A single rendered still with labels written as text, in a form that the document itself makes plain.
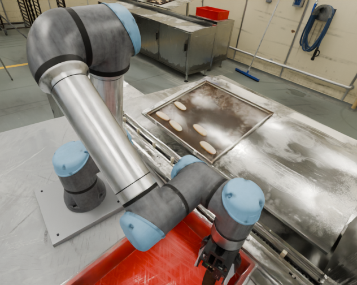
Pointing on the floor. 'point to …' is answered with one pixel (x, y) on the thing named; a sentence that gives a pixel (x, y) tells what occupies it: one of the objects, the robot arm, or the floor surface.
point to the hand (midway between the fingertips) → (215, 264)
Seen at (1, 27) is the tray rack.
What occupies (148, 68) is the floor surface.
